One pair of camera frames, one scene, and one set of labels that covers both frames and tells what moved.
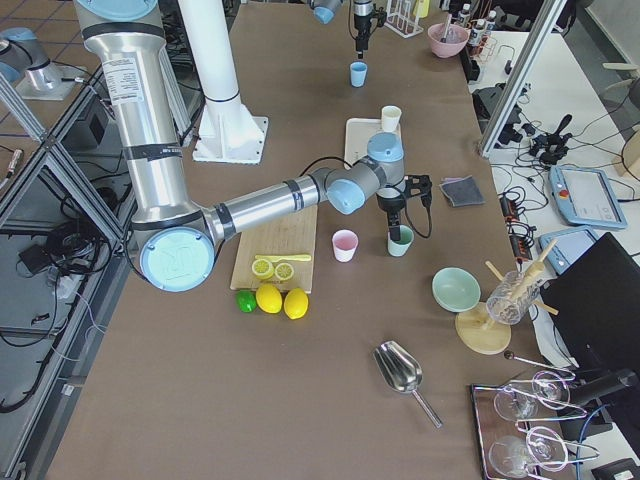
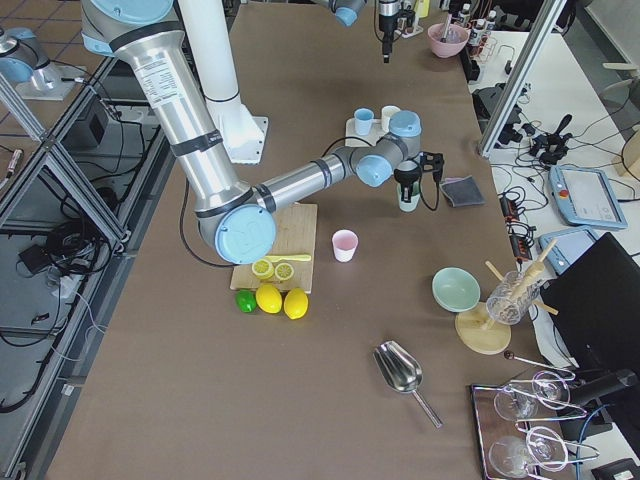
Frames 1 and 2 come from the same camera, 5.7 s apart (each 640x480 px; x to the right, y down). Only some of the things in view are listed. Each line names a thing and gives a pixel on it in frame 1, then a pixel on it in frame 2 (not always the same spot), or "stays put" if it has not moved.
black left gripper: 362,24 → 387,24
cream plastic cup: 390,117 stays put
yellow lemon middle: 269,298 stays put
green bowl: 455,289 stays put
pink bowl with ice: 454,44 stays put
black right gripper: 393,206 → 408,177
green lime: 246,300 stays put
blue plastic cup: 358,71 → 363,119
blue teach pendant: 585,196 stays put
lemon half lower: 284,271 stays put
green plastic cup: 399,248 → 415,197
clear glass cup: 510,300 stays put
